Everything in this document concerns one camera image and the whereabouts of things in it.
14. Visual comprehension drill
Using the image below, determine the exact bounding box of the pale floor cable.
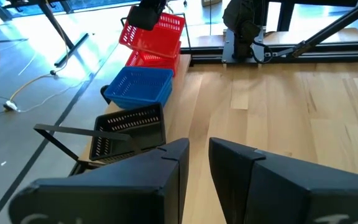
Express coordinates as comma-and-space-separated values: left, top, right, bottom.
11, 72, 88, 113

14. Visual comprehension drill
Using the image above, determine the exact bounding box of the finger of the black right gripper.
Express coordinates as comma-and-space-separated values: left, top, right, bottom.
128, 4, 163, 31

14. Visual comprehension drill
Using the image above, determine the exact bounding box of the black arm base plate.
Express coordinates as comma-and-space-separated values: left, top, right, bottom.
221, 28, 265, 65

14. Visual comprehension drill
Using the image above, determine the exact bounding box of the black aluminium rig frame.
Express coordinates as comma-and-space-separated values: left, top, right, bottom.
180, 0, 358, 66

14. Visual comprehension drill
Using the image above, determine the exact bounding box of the white power plug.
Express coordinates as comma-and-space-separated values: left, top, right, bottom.
3, 100, 20, 113

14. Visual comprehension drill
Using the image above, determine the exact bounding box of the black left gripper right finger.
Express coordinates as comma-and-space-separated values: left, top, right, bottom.
209, 138, 358, 224

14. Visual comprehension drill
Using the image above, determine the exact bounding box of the red plastic basket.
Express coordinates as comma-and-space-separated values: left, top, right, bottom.
119, 5, 186, 59
125, 42, 182, 78

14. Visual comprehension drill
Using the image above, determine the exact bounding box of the black office desk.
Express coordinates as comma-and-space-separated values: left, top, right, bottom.
3, 0, 90, 68

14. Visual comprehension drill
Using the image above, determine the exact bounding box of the black metal shelf frame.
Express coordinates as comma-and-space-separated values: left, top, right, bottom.
33, 12, 193, 177

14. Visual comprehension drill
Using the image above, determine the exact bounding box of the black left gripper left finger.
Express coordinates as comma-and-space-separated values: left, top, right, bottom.
8, 138, 190, 224

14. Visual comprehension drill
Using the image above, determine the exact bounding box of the black plastic basket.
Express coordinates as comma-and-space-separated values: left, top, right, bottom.
88, 103, 167, 162

